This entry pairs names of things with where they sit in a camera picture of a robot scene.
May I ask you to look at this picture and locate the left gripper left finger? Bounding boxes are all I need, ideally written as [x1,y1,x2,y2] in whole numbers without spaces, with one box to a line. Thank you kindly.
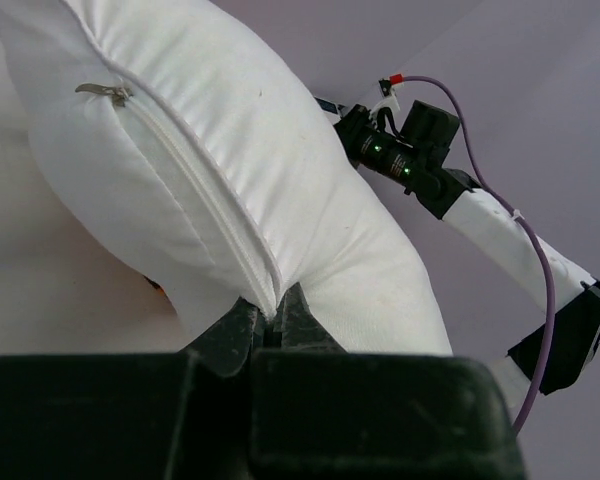
[0,301,263,479]

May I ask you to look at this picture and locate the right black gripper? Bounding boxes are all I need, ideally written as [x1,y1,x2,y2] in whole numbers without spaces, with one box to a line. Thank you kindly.
[334,105,415,183]

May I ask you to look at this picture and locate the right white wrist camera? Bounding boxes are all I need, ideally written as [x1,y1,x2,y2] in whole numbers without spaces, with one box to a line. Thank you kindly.
[370,74,406,118]

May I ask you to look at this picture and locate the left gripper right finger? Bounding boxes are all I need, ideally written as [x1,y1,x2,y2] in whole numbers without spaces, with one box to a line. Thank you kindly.
[248,286,527,479]

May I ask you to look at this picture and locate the white pillow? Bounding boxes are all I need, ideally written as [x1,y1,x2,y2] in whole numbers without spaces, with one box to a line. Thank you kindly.
[0,1,451,356]

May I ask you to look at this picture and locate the metal zipper pull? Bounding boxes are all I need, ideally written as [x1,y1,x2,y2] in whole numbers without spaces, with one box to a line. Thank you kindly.
[75,83,134,107]

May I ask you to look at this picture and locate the right blue table label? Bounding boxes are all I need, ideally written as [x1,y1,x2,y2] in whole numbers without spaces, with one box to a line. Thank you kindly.
[315,97,344,117]

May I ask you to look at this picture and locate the orange patterned pillowcase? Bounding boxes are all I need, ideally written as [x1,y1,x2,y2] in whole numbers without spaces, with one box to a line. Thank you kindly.
[145,277,167,297]

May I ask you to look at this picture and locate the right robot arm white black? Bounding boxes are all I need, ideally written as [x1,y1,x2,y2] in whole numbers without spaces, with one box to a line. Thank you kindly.
[334,101,600,408]

